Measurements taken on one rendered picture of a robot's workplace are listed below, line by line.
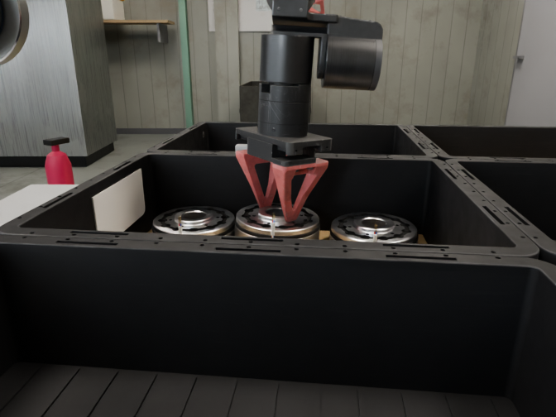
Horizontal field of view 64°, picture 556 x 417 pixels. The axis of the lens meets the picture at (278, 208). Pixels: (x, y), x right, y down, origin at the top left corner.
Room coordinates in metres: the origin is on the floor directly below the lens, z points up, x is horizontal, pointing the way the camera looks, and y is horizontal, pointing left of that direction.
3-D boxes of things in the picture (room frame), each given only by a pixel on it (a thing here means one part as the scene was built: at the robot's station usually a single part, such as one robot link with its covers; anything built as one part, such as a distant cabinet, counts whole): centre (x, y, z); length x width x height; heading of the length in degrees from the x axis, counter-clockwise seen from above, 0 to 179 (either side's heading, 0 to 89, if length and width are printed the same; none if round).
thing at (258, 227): (0.51, 0.00, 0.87); 0.10 x 0.10 x 0.01
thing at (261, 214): (0.51, 0.00, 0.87); 0.05 x 0.05 x 0.01
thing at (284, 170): (0.50, -0.01, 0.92); 0.07 x 0.07 x 0.09; 39
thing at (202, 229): (0.52, 0.10, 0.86); 0.10 x 0.10 x 0.01
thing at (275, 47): (0.51, -0.02, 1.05); 0.07 x 0.06 x 0.07; 89
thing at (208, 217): (0.52, 0.10, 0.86); 0.05 x 0.05 x 0.01
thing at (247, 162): (0.52, 0.00, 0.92); 0.07 x 0.07 x 0.09; 39
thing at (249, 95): (5.66, 0.00, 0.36); 1.06 x 0.87 x 0.73; 0
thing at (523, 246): (0.44, 0.00, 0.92); 0.40 x 0.30 x 0.02; 84
